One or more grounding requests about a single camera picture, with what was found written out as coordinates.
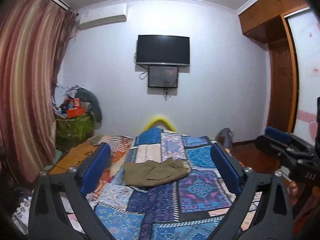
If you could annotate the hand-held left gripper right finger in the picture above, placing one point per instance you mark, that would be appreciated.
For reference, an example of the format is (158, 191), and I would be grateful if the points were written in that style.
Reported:
(226, 170)

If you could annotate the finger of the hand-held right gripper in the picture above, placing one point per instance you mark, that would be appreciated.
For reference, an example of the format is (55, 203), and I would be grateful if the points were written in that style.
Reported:
(277, 133)
(268, 145)

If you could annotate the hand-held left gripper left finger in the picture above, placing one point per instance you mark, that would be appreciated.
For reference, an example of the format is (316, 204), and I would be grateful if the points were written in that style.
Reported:
(96, 167)

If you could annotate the olive green pants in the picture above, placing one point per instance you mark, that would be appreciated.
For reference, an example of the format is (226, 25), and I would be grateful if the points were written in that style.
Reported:
(155, 173)

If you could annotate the person's right hand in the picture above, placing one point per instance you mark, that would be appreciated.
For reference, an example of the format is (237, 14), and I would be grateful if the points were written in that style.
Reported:
(293, 192)

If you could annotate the brown stool with cut-outs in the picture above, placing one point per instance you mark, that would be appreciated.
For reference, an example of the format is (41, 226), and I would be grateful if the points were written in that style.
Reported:
(75, 156)

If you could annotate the orange striped sheet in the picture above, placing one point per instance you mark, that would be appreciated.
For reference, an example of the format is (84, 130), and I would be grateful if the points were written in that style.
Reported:
(117, 147)

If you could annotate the grey bag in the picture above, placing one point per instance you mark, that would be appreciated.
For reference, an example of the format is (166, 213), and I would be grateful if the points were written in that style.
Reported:
(225, 137)

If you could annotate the green cloth covered table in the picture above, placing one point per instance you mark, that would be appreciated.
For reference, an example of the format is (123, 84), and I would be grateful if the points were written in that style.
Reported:
(73, 132)

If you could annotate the wooden wardrobe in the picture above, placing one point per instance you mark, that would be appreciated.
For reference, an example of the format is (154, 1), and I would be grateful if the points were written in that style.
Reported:
(281, 80)

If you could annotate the orange box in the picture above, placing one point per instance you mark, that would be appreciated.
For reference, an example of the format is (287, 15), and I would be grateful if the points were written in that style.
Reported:
(74, 112)

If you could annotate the blue patchwork blanket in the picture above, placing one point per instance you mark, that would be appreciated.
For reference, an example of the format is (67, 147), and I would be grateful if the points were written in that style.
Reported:
(175, 205)

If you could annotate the white wardrobe door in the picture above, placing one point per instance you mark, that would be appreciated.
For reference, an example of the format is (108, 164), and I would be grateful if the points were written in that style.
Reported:
(305, 62)

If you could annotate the striped pink curtain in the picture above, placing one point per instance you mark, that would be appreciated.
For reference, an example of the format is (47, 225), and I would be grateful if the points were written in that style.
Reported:
(27, 85)

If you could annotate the white air conditioner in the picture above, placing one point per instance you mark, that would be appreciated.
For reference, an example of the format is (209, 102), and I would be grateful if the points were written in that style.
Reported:
(102, 17)

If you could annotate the small black wall monitor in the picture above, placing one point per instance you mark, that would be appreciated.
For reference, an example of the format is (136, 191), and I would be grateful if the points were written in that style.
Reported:
(163, 77)

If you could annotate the black wall television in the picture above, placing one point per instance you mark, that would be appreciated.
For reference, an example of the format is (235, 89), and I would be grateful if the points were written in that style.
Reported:
(163, 50)

